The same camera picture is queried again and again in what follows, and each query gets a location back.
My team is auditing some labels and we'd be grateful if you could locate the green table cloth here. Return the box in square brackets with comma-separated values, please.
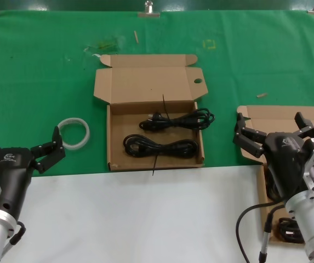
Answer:
[0, 10, 314, 178]

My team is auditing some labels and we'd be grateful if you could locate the plain open cardboard box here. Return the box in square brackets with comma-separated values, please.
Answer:
[236, 105, 314, 244]

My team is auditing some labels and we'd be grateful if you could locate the clear tape roll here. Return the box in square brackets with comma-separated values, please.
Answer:
[57, 117, 91, 151]

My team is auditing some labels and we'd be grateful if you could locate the black cable with long connector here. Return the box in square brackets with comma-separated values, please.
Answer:
[259, 204, 287, 263]

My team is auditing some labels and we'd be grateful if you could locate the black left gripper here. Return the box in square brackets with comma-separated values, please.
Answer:
[0, 125, 66, 220]

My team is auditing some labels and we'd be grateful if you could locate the cardboard box with round hole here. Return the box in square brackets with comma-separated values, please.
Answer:
[93, 54, 207, 172]

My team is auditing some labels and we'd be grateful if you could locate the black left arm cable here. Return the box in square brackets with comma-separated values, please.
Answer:
[8, 221, 26, 246]

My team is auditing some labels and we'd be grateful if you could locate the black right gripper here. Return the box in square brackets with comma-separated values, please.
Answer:
[233, 111, 314, 199]

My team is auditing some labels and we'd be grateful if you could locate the clear tape patch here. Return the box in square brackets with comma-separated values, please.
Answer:
[83, 35, 125, 60]

